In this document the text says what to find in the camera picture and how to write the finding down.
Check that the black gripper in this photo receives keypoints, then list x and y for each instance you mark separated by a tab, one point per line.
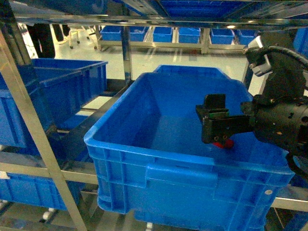
282	121

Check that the red one-stud toy block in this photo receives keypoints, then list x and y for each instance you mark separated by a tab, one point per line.
228	144

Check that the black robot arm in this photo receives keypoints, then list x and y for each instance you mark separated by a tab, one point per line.
287	75

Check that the large blue shelf crate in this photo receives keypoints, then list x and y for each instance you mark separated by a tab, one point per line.
149	158

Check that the steel shelf cart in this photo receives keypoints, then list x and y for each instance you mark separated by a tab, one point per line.
167	37

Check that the steel shelf rack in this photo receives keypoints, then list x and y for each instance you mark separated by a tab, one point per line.
68	160

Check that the blue crate left of shelf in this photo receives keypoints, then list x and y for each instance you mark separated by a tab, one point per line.
67	84

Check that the blue crate behind large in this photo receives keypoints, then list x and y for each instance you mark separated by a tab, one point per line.
210	72

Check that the blue crate lower left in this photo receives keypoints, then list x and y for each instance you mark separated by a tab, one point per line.
30	190

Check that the person in black clothes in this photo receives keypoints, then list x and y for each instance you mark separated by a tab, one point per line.
42	40

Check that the wrist camera box grey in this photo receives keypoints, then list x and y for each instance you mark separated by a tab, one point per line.
259	64

